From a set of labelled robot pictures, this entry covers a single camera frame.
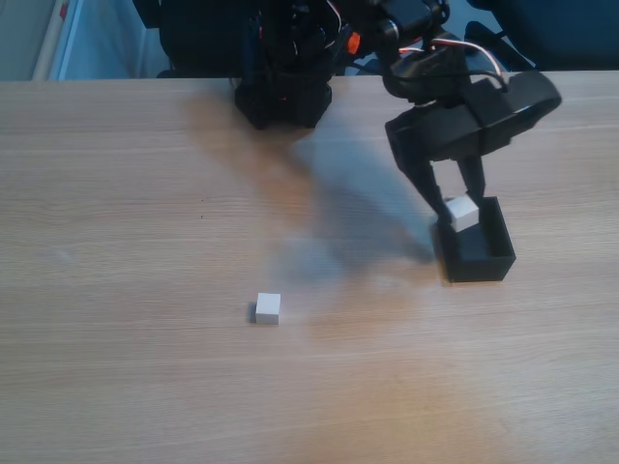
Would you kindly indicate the white panel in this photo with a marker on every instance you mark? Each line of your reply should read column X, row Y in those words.
column 55, row 43

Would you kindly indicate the black open box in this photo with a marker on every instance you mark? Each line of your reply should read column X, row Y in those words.
column 481, row 268

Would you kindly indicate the black oval camera box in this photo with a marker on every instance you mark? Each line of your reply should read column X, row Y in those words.
column 527, row 104

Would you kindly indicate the white cube block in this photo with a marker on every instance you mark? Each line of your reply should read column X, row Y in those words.
column 268, row 308
column 462, row 212

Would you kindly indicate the orange knob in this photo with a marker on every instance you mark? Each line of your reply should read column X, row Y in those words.
column 353, row 42

